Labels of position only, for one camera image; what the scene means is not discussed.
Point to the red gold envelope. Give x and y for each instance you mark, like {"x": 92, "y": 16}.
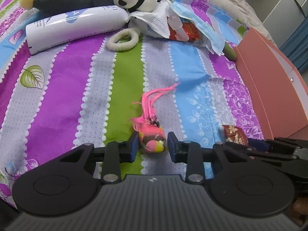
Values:
{"x": 234, "y": 134}

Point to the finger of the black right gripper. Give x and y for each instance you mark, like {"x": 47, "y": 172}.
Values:
{"x": 278, "y": 145}
{"x": 285, "y": 163}

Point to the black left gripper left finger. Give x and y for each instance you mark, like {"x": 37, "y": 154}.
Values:
{"x": 111, "y": 157}

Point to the blue surgical face mask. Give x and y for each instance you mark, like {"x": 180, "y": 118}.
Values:
{"x": 210, "y": 39}

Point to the white cabinet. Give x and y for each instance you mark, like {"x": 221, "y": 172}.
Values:
{"x": 280, "y": 17}

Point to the white fluffy hair scrunchie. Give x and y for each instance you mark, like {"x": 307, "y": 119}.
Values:
{"x": 124, "y": 40}

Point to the colourful striped bed sheet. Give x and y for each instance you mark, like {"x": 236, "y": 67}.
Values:
{"x": 82, "y": 92}

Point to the red shiny snack packet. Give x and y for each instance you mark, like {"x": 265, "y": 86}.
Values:
{"x": 186, "y": 33}

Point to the blue curtain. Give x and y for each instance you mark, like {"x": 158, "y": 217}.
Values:
{"x": 295, "y": 48}

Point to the white paper tissue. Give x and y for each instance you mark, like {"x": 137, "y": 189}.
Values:
{"x": 158, "y": 19}

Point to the white lotion tube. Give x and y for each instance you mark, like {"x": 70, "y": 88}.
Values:
{"x": 59, "y": 29}

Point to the pink feathered bird toy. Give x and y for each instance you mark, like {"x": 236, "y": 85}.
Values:
{"x": 151, "y": 135}

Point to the blue tissue packet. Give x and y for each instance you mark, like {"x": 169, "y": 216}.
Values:
{"x": 147, "y": 30}

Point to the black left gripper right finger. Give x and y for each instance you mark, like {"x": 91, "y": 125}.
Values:
{"x": 201, "y": 163}

